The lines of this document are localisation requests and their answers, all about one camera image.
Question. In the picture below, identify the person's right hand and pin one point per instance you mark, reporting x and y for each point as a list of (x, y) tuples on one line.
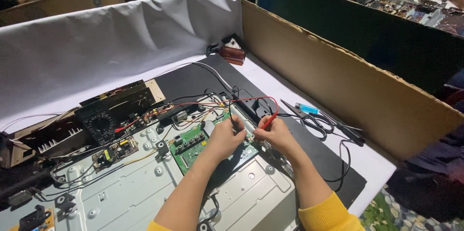
[(279, 136)]

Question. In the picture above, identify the black work mat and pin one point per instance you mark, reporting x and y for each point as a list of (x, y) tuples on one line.
[(326, 162)]

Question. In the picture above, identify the small brown power supply board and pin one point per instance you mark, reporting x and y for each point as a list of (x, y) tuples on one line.
[(116, 152)]

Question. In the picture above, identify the green circuit board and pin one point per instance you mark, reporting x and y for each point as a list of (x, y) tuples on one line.
[(188, 148)]

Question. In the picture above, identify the blue lighter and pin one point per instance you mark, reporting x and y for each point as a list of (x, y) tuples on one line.
[(307, 108)]

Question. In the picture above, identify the white cloth backdrop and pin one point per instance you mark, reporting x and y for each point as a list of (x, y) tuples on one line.
[(108, 42)]

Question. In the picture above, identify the black digital multimeter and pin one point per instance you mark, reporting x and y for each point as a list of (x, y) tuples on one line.
[(98, 126)]

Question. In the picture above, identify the dark cloth heap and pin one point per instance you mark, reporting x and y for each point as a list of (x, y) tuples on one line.
[(435, 173)]

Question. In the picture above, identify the red multimeter probe with lead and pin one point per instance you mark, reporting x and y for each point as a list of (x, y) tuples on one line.
[(270, 121)]

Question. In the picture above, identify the black plastic mount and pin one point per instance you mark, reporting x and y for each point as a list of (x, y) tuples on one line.
[(162, 148)]

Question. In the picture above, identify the brown cardboard partition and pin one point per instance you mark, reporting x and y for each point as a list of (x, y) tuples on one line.
[(344, 89)]

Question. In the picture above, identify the silver metal television back panel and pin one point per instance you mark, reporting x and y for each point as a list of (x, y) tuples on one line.
[(127, 194)]

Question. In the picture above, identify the table with electronic scrap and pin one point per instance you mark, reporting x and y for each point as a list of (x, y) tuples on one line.
[(406, 8)]

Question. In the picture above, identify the person's left hand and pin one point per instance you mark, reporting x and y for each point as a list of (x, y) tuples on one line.
[(223, 138)]

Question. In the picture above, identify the old amplifier board with heatsink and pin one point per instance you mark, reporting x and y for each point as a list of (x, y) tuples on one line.
[(123, 101)]

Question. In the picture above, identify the dark green partition board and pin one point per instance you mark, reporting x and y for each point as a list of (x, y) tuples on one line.
[(362, 31)]

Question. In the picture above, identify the black plastic bracket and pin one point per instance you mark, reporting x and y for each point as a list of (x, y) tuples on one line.
[(65, 202)]

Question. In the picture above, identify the yellow circuit board with black parts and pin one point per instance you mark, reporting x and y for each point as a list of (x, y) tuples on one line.
[(34, 220)]

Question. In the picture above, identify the green floral floor mat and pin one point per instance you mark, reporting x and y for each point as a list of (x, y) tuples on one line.
[(391, 216)]

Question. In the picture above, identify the black multimeter probe with lead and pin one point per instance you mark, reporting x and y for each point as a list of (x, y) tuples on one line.
[(229, 108)]

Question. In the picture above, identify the white table cloth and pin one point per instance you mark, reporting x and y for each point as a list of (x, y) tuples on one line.
[(366, 165)]

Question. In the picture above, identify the brown plastic bottle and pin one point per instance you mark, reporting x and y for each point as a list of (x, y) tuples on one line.
[(234, 55)]

